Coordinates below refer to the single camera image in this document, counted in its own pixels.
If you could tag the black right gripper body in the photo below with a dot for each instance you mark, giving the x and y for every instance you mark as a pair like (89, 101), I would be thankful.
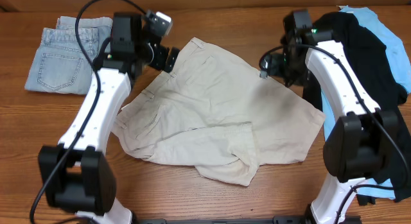
(271, 68)

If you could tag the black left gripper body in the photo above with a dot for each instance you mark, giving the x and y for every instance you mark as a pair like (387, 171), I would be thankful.
(161, 57)

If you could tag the beige cargo shorts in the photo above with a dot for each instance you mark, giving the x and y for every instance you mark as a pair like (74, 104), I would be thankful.
(214, 112)

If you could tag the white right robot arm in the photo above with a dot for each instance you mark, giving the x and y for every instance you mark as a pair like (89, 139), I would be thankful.
(362, 139)

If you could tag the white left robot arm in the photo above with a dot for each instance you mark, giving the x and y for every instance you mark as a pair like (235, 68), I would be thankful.
(76, 175)

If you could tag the black shirt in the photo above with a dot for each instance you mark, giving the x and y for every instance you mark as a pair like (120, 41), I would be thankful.
(369, 73)

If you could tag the folded light blue jeans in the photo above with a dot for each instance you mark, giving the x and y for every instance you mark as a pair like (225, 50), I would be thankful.
(59, 65)

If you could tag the light blue t-shirt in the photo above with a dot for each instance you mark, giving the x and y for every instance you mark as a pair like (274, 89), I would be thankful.
(388, 41)

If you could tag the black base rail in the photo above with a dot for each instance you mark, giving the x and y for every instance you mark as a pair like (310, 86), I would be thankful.
(224, 221)

